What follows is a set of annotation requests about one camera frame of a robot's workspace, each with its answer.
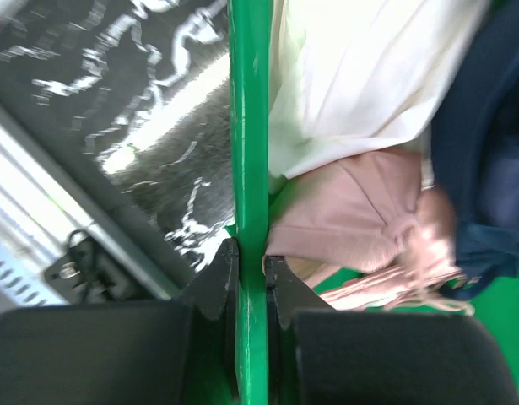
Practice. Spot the green plastic bin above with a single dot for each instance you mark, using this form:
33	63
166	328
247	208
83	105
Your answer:
405	355

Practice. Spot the white cloth garment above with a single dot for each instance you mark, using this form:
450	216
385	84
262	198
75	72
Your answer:
348	77

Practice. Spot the pink satin bra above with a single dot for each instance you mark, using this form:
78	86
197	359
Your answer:
371	214

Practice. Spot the navy blue garment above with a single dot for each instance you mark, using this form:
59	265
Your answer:
475	155

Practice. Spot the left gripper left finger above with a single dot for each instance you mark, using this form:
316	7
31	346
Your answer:
210	373

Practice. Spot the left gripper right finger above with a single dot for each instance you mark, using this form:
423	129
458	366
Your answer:
286	294

